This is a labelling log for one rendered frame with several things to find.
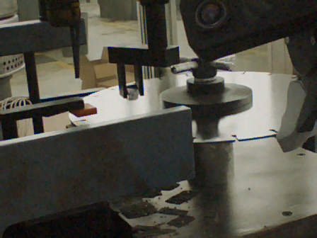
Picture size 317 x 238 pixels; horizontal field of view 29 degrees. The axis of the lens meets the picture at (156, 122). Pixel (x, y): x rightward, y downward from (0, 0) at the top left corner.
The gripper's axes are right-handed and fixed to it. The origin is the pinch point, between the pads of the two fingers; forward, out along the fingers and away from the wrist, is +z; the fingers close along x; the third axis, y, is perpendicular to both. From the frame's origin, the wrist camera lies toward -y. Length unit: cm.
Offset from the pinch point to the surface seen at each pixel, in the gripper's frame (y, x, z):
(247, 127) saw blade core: 0.6, -1.5, 7.7
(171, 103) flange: -4.5, 5.0, 15.9
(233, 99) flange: 2.1, 3.7, 13.8
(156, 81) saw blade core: -2.5, 13.3, 29.8
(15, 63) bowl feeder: -22, 39, 73
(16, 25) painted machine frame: -20.6, 22.4, 26.4
